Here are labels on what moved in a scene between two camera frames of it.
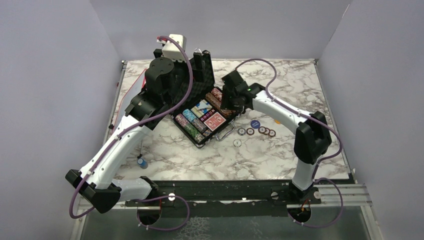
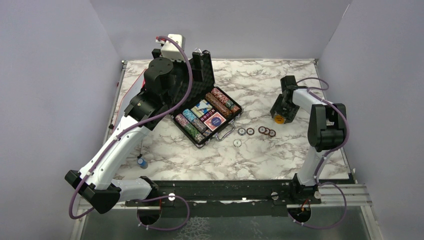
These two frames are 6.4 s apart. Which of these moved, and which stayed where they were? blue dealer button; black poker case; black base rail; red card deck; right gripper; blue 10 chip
Moved: right gripper; blue dealer button
Stayed: blue 10 chip; red card deck; black poker case; black base rail
